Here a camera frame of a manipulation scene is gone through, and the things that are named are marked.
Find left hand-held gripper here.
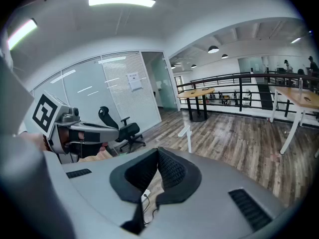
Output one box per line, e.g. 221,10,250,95
31,90,120,156

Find black office chair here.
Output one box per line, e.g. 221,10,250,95
98,106,147,154

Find black round table base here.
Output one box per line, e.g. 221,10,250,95
176,88,215,123

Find frosted glass door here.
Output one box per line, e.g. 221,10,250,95
141,51,180,112

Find white paper notice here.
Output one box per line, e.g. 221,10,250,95
127,72,143,92

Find white power strip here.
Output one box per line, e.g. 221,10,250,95
141,190,152,204

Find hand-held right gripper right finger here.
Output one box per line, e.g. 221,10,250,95
156,147,202,205

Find black cable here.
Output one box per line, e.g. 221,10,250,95
143,195,159,225

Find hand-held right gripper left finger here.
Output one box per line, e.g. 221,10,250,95
109,148,159,204

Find person's left hand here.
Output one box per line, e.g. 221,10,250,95
59,127,108,159

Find rectangular ceiling light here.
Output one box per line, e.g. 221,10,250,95
7,18,38,51
88,0,157,7

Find round table with beige cloth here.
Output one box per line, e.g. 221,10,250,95
77,150,118,163

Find wooden desk white legs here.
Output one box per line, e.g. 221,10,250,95
270,86,319,159

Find person's left forearm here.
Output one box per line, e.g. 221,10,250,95
18,132,48,150

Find black metal railing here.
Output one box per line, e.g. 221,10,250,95
176,72,319,128

